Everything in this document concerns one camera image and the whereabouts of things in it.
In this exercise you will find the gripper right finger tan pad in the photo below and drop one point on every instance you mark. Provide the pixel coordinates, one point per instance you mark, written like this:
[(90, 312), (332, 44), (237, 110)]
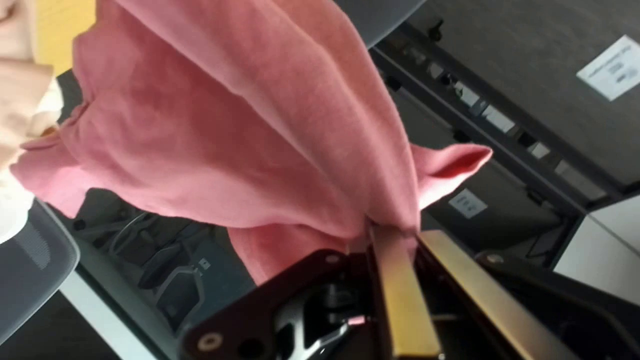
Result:
[(486, 292)]

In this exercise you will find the white paper label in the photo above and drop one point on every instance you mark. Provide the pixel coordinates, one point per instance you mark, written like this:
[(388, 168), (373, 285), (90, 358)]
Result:
[(612, 66)]

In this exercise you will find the pink cloth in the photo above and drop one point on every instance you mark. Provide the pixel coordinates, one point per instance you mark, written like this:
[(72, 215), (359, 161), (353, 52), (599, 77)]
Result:
[(233, 133)]

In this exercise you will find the gripper left finger tan pad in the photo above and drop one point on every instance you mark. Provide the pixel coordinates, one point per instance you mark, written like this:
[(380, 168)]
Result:
[(406, 306)]

